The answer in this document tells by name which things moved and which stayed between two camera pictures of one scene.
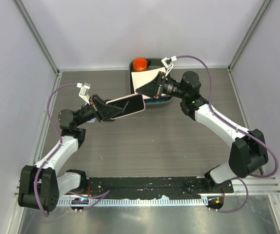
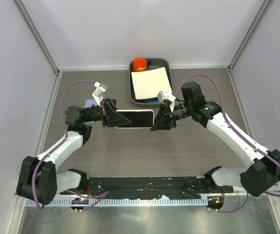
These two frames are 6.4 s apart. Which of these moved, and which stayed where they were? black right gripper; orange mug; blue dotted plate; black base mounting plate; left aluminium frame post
Moved: black right gripper
Stayed: blue dotted plate; black base mounting plate; left aluminium frame post; orange mug
